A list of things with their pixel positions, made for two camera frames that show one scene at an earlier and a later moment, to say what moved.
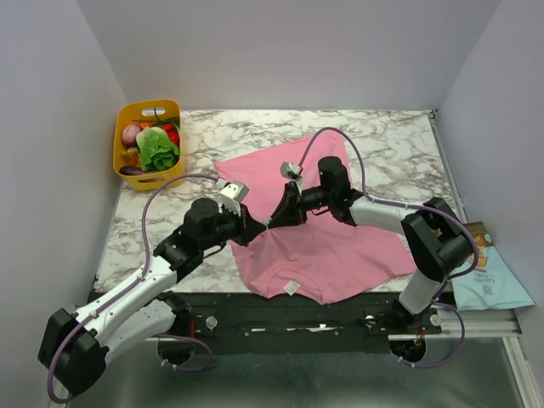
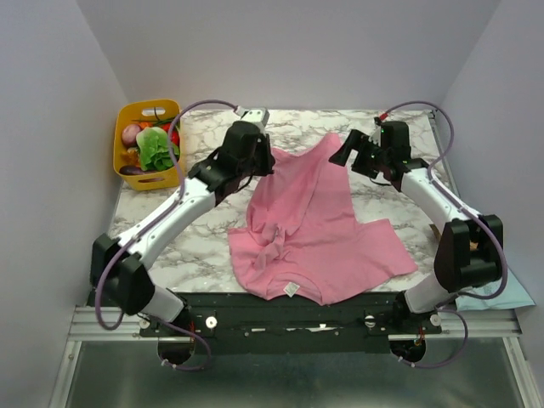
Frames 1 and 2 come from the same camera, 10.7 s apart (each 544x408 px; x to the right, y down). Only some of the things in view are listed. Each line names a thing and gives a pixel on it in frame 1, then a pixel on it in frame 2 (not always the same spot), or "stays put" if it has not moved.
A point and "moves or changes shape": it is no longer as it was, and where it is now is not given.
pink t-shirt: x=320 y=257 moves or changes shape
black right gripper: x=297 y=203 → x=361 y=152
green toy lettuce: x=157 y=153 stays put
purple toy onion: x=129 y=133 stays put
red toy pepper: x=172 y=133 stays put
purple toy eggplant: x=132 y=169 stays put
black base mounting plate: x=296 y=323 stays put
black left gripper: x=250 y=228 → x=263 y=145
